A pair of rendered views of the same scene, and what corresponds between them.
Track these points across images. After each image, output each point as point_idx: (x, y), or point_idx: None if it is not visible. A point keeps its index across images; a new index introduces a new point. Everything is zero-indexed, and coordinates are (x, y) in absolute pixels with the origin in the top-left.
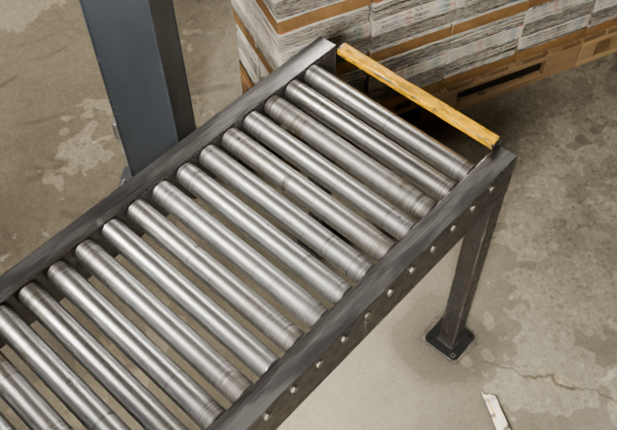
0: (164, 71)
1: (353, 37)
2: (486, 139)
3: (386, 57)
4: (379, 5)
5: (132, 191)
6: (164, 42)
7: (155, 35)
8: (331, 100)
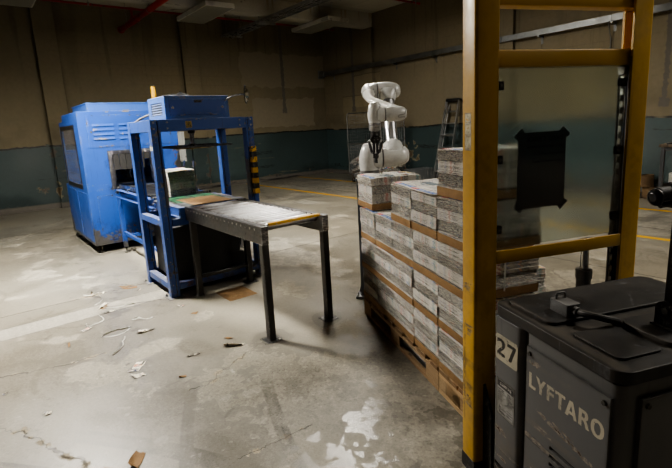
0: (359, 237)
1: (372, 256)
2: (268, 222)
3: (379, 278)
4: (376, 247)
5: (280, 206)
6: None
7: (358, 221)
8: (322, 238)
